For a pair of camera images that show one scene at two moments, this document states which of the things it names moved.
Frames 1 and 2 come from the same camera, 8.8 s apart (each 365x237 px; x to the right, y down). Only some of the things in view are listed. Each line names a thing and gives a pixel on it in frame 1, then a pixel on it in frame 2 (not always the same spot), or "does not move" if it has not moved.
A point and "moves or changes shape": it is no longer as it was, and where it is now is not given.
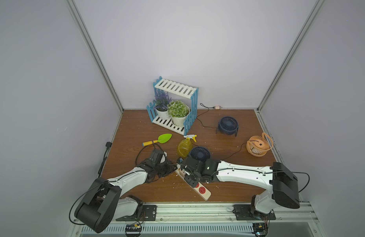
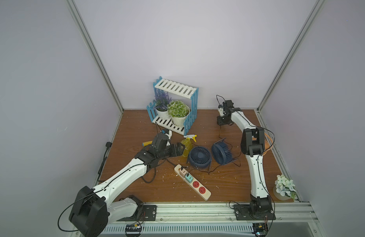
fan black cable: x=234 y=153 moves or changes shape
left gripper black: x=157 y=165 to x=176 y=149
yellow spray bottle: x=185 y=145 does not move
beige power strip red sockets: x=200 y=188 does not move
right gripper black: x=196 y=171 to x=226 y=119
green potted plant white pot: x=178 y=111 does not move
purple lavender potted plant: x=161 y=100 does not move
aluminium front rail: x=297 y=211 does not move
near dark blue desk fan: x=200 y=153 does not move
